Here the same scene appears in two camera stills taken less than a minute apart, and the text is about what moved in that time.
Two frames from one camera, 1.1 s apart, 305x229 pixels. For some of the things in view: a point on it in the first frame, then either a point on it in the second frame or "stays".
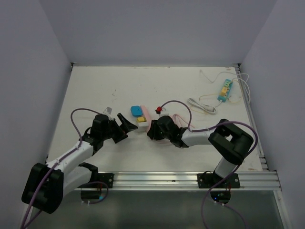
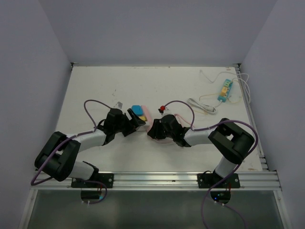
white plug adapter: [143, 127] stays
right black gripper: [153, 132] stays
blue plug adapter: [136, 110] stays
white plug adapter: [107, 110] → [119, 105]
